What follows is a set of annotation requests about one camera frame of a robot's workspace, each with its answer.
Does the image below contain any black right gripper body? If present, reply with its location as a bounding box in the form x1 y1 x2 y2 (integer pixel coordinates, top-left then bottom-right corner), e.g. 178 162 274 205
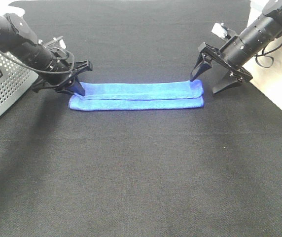
212 36 253 94

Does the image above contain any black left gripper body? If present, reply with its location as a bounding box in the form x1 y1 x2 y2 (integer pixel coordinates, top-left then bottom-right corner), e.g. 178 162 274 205
32 49 76 95

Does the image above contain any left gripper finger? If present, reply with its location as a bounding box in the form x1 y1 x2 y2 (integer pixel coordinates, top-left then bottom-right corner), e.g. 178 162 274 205
71 60 93 74
68 77 85 96

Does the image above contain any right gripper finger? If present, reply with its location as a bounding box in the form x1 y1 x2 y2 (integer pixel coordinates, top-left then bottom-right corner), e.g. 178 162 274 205
190 53 212 81
198 42 220 62

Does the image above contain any blue microfiber towel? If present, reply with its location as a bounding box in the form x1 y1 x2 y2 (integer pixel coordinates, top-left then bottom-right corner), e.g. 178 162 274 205
69 79 204 111

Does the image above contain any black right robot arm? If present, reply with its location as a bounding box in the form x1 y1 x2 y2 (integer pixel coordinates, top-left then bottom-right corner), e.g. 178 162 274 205
190 0 282 94

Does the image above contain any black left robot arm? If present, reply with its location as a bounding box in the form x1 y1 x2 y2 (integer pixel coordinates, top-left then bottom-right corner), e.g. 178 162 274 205
0 13 92 96

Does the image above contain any white plastic storage crate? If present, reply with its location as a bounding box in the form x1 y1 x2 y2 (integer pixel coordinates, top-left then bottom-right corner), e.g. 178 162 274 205
247 0 282 125

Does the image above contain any grey perforated laundry basket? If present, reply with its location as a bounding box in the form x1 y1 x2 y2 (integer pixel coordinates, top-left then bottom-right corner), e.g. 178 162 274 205
0 52 38 116

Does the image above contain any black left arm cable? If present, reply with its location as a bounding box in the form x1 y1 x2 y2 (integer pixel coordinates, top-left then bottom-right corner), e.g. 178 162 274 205
0 37 75 75

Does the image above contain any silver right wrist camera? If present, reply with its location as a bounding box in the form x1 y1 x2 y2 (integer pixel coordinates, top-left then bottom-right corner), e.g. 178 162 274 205
211 23 230 39

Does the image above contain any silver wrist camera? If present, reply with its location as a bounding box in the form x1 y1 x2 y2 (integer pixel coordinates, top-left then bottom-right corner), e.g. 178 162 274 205
211 23 230 39
38 36 67 49

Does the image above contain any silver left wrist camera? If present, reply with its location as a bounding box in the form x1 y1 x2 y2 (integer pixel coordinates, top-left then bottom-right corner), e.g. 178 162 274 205
38 36 67 49

